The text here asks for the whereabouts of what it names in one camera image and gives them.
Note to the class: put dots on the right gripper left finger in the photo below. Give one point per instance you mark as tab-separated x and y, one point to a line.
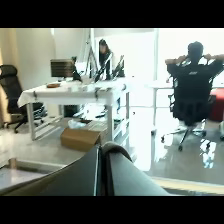
73	176

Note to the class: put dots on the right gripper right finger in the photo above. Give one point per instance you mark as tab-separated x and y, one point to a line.
130	180

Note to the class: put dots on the cardboard box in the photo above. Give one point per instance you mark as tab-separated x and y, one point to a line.
80	138

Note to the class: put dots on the white table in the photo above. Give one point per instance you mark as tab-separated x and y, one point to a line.
70	91

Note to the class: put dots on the black office chair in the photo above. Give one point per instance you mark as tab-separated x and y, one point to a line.
190	111
11	90

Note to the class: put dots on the dark monitor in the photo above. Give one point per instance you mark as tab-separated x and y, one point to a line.
62	68

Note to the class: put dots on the person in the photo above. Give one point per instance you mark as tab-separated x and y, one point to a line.
104	55
195	71

